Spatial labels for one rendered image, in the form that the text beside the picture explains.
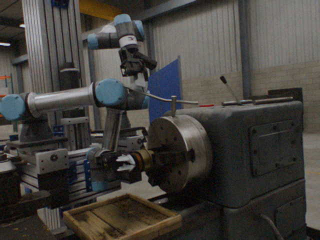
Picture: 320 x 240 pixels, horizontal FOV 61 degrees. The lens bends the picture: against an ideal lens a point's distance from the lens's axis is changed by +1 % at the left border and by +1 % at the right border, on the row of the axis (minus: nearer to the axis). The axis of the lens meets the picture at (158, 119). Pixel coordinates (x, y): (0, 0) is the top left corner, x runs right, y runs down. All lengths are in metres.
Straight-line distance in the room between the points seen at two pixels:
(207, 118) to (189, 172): 0.25
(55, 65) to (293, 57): 10.25
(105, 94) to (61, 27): 0.73
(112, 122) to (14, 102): 0.43
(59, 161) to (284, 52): 10.63
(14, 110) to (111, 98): 0.41
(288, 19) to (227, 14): 2.45
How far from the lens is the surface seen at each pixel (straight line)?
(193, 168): 1.03
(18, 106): 1.29
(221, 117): 1.08
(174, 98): 1.09
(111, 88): 1.17
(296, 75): 11.22
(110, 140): 1.34
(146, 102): 1.64
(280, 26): 11.63
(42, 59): 1.71
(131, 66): 1.15
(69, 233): 1.08
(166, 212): 1.04
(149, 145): 1.09
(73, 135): 1.63
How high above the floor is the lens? 1.29
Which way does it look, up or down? 3 degrees down
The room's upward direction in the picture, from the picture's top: 4 degrees counter-clockwise
